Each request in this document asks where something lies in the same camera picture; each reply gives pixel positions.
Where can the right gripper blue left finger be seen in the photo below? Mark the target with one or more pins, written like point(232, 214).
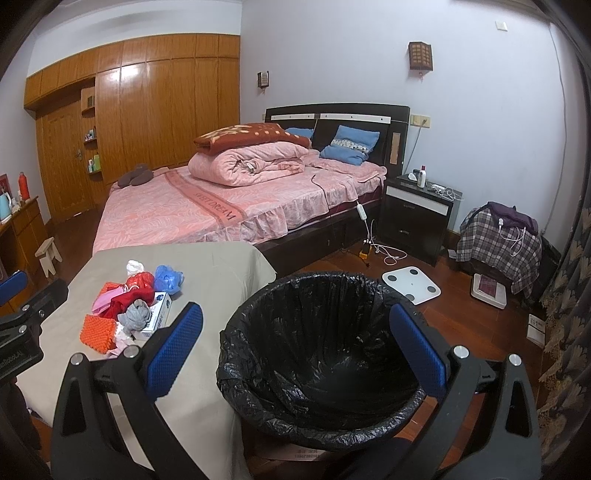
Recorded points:
point(86, 440)

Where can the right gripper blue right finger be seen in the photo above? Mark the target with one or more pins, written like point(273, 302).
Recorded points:
point(505, 441)

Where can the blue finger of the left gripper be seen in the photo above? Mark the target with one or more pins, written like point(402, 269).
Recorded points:
point(12, 286)
point(43, 303)

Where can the orange foam net sheet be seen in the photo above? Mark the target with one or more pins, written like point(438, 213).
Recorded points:
point(98, 333)

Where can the pink sock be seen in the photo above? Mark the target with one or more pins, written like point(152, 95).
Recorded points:
point(118, 346)

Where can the red cloth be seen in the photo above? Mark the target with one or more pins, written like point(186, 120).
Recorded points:
point(119, 304)

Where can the grey sock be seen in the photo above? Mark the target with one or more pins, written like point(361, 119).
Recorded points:
point(136, 317)

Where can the white paper ball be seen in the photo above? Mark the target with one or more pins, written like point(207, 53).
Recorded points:
point(134, 267)

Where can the red plastic bag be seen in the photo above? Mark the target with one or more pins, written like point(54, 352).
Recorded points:
point(142, 280)

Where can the white blue tissue box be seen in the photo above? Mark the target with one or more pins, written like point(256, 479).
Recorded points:
point(159, 314)

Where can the blue plastic bag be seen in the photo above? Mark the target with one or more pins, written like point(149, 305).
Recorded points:
point(168, 280)

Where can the white plastic bag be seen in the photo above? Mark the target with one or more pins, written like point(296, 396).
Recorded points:
point(100, 305)

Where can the black lined trash bin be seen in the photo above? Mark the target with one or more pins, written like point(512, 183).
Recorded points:
point(311, 360)

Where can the wooden desk cabinet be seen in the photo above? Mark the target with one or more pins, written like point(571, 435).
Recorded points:
point(21, 237)

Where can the small white wooden stool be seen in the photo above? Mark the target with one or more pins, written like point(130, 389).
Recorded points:
point(46, 254)

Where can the light blue kettle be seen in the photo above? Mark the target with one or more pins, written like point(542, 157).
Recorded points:
point(5, 206)

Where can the red thermos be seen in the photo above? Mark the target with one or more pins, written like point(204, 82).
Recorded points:
point(23, 187)

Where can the red framed picture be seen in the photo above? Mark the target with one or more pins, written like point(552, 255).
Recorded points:
point(4, 184)

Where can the floral curtain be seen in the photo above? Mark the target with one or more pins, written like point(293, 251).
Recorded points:
point(567, 380)

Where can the dark slippers on bed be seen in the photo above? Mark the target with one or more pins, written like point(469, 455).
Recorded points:
point(140, 175)

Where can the grey table cloth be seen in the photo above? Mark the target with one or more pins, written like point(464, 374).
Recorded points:
point(219, 277)

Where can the white bathroom scale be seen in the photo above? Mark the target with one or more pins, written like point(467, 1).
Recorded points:
point(412, 283)

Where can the plaid covered chair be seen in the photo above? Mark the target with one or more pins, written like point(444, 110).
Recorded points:
point(513, 251)

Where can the wooden wardrobe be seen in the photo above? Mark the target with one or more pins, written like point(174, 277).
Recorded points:
point(105, 110)

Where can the purple garment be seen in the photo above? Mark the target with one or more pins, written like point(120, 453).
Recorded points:
point(510, 217)

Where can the folded pink quilt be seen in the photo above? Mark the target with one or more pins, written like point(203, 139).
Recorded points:
point(247, 166)

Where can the black white nightstand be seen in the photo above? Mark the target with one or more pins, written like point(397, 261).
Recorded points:
point(417, 219)

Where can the red brown folded blanket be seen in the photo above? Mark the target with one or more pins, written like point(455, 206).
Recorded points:
point(245, 135)

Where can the white lotion bottle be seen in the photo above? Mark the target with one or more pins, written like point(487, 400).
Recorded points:
point(422, 177)

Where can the white blanket controller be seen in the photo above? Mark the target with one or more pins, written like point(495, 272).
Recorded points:
point(361, 211)

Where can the bed with pink sheet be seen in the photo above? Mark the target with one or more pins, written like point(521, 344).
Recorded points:
point(174, 207)

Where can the blue pillow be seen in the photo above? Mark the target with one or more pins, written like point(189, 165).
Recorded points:
point(351, 146)
point(301, 132)

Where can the dark bed headboard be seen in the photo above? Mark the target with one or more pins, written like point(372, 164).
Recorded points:
point(391, 122)

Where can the wall power outlet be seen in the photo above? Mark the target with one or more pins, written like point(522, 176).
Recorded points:
point(420, 121)

